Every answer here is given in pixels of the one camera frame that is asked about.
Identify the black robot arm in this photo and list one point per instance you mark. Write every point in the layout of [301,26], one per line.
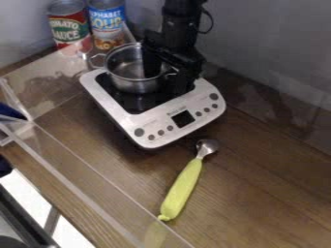
[193,57]

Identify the silver metal pot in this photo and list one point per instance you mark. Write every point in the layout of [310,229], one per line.
[123,64]

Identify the green handled ice cream scoop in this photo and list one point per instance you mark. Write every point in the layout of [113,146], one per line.
[186,181]

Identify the tomato sauce can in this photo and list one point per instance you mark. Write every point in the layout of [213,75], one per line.
[70,26]

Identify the alphabet soup can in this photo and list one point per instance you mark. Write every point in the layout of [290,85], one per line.
[107,17]

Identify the black table frame leg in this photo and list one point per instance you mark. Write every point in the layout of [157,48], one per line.
[21,232]

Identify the white and black stove top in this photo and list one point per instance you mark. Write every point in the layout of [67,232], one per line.
[169,121]

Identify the clear acrylic barrier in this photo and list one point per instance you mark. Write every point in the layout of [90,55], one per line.
[115,177]

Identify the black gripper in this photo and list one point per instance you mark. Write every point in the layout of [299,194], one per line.
[177,38]

